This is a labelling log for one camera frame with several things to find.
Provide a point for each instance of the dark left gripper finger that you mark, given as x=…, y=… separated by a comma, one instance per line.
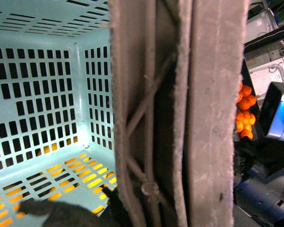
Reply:
x=62, y=214

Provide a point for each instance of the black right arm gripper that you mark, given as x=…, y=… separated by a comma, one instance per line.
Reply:
x=271, y=117

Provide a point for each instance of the light blue plastic basket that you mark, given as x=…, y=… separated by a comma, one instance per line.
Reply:
x=56, y=115

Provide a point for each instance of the brown basket handle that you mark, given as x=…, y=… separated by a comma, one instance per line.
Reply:
x=176, y=71

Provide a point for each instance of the orange tangerine pile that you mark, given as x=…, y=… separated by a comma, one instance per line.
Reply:
x=245, y=119

